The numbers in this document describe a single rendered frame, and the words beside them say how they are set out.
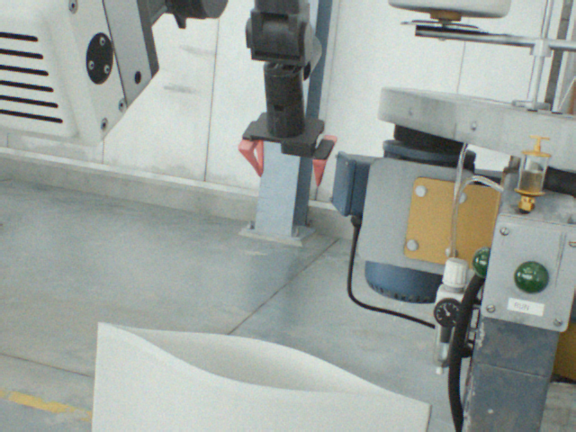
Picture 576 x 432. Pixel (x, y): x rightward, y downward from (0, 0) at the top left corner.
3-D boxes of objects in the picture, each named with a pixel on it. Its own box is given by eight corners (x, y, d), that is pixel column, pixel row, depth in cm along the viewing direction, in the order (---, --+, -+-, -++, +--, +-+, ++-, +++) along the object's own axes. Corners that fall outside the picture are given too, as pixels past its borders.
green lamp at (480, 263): (468, 279, 69) (472, 247, 68) (470, 271, 72) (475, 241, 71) (496, 284, 68) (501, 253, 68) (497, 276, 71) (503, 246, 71)
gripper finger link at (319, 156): (295, 166, 121) (292, 118, 115) (338, 174, 119) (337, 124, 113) (282, 192, 116) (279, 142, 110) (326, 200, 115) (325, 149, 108)
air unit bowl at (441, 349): (427, 366, 98) (435, 322, 96) (430, 358, 100) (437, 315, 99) (451, 372, 97) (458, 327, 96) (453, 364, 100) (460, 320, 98)
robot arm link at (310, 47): (243, 22, 101) (303, 29, 99) (271, -13, 109) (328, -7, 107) (250, 99, 109) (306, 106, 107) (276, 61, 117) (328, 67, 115)
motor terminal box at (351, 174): (337, 232, 117) (347, 159, 114) (325, 217, 126) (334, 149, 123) (389, 236, 118) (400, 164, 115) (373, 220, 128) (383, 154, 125)
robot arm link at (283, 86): (256, 67, 104) (295, 71, 102) (273, 43, 109) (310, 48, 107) (260, 109, 108) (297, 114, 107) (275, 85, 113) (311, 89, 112)
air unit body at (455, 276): (422, 378, 97) (441, 263, 93) (427, 364, 101) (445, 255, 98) (457, 386, 95) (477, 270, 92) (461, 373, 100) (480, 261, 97)
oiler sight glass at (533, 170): (516, 190, 73) (522, 154, 72) (516, 186, 75) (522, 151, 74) (543, 193, 72) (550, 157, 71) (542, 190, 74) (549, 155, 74)
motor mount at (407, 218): (355, 260, 115) (369, 157, 112) (364, 251, 122) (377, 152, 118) (547, 297, 108) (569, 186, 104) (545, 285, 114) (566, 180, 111)
